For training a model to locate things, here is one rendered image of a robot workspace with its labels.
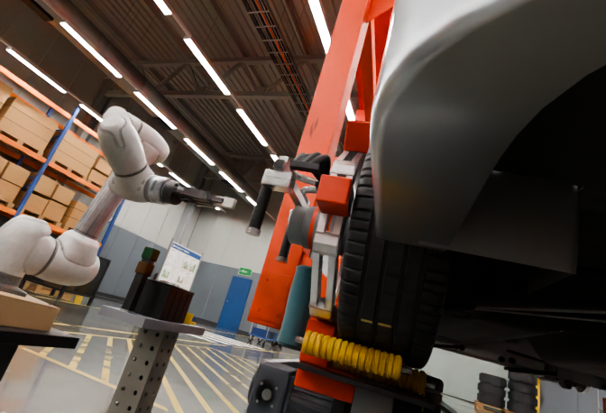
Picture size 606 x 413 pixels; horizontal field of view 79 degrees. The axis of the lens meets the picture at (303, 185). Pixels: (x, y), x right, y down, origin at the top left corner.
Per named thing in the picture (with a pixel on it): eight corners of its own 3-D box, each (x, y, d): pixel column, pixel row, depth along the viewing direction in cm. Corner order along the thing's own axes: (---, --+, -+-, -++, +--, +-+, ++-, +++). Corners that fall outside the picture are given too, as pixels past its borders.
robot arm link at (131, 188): (148, 211, 119) (134, 178, 111) (109, 203, 124) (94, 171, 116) (167, 191, 127) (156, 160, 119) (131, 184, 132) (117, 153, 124)
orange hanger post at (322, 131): (280, 330, 150) (383, -62, 240) (237, 317, 156) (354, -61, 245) (290, 333, 167) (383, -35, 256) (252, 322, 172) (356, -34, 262)
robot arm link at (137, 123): (118, 109, 151) (145, 129, 161) (113, 94, 164) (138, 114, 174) (96, 131, 152) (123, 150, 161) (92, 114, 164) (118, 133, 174)
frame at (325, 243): (322, 314, 84) (367, 115, 104) (295, 307, 86) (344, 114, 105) (344, 330, 132) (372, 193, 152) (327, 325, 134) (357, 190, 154)
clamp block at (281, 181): (289, 188, 108) (293, 171, 110) (260, 182, 110) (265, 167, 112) (292, 194, 112) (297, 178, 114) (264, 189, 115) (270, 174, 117)
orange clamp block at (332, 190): (349, 218, 92) (345, 205, 84) (319, 213, 94) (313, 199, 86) (354, 193, 95) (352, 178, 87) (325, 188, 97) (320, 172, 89)
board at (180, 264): (149, 317, 870) (179, 239, 942) (133, 312, 889) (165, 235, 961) (186, 325, 998) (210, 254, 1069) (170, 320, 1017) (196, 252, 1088)
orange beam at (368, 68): (370, 0, 243) (373, -13, 247) (354, 0, 246) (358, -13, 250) (375, 141, 400) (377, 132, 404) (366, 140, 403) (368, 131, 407)
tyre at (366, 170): (414, 387, 120) (449, 336, 67) (343, 366, 126) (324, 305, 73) (434, 215, 154) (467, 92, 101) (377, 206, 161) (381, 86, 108)
